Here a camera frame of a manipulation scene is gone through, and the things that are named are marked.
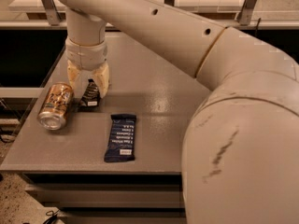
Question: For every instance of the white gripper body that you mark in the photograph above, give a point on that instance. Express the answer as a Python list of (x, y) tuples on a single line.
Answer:
[(86, 55)]

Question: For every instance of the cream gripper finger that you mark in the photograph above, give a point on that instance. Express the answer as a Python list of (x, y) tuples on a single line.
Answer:
[(101, 79), (74, 75)]

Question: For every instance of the black chocolate rxbar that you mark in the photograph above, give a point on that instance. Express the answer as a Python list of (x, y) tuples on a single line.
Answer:
[(90, 98)]

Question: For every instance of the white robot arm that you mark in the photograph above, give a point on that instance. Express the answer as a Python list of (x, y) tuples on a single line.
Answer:
[(240, 155)]

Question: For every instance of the orange soda can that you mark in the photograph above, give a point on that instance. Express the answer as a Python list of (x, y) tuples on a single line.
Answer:
[(53, 113)]

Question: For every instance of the dark blue rxbar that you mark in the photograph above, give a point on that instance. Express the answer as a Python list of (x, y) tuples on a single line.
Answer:
[(121, 142)]

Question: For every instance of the grey drawer cabinet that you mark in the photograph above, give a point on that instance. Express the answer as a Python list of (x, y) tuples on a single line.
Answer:
[(109, 198)]

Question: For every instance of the metal frame rail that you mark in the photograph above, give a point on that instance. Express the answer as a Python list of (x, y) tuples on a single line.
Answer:
[(270, 14)]

